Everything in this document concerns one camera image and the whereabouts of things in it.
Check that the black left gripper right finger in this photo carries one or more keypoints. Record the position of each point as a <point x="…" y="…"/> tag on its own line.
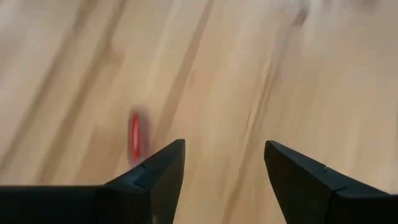
<point x="311" y="199"/>

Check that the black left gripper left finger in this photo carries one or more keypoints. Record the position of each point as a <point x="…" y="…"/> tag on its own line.
<point x="140" y="202"/>

